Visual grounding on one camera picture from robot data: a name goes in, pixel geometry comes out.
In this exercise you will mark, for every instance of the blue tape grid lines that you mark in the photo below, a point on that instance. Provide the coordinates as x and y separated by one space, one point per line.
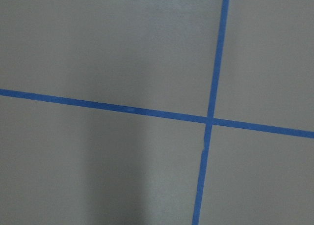
209 120

